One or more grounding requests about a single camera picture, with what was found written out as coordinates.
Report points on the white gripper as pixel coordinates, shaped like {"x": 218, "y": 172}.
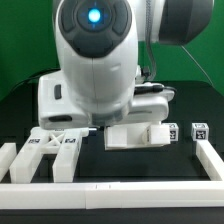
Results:
{"x": 99, "y": 102}

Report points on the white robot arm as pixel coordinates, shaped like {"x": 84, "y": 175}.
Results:
{"x": 101, "y": 37}

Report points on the white tagged cube nut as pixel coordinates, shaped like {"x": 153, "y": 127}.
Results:
{"x": 199, "y": 131}
{"x": 174, "y": 131}

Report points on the white right fence wall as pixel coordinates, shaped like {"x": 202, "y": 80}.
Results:
{"x": 210, "y": 160}

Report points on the white fence wall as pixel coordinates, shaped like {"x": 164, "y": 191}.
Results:
{"x": 7, "y": 156}
{"x": 112, "y": 195}
{"x": 210, "y": 160}

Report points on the white chair back frame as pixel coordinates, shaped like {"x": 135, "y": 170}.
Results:
{"x": 65, "y": 144}

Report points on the white front fence wall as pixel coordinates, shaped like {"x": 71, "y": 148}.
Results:
{"x": 112, "y": 195}

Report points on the white left fence wall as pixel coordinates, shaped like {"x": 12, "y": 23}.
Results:
{"x": 7, "y": 156}

